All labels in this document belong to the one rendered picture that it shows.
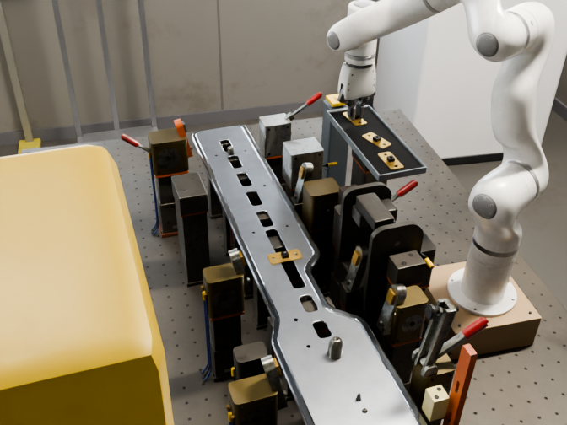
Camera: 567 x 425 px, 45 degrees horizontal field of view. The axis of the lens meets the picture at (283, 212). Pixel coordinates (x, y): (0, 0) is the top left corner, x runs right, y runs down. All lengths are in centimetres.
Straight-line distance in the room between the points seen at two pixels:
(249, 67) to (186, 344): 263
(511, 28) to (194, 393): 115
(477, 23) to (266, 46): 280
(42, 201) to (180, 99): 411
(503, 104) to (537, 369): 75
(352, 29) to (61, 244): 162
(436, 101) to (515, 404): 220
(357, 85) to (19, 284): 179
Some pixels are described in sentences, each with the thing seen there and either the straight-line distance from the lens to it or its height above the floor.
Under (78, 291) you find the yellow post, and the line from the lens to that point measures 17.
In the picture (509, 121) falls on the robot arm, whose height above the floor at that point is 137.
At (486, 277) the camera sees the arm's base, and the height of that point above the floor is 92.
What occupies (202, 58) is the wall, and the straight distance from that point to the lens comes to 421.
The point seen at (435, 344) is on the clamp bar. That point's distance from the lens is 137.
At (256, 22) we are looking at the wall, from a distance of 419.
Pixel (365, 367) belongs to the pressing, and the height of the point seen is 100.
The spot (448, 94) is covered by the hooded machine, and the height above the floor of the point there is 49.
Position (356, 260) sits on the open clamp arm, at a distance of 161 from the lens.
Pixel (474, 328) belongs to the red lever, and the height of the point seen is 113.
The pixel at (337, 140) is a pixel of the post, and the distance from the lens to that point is 216.
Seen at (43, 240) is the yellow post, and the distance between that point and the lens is 19.
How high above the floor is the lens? 211
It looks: 36 degrees down
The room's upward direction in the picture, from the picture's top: 1 degrees clockwise
